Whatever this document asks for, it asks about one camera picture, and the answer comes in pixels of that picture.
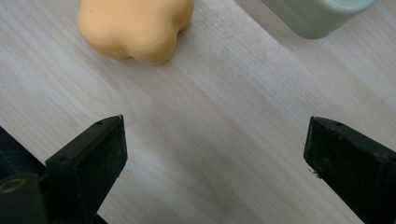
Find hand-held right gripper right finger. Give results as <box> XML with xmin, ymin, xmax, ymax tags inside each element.
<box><xmin>303</xmin><ymin>116</ymin><xmax>396</xmax><ymax>224</ymax></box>

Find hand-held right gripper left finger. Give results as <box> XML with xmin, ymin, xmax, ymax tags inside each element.
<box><xmin>45</xmin><ymin>114</ymin><xmax>129</xmax><ymax>224</ymax></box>

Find orange flower-shaped soap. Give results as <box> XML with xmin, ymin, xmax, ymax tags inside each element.
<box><xmin>76</xmin><ymin>0</ymin><xmax>195</xmax><ymax>65</ymax></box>

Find pale green container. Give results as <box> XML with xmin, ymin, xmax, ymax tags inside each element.
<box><xmin>260</xmin><ymin>0</ymin><xmax>379</xmax><ymax>40</ymax></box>

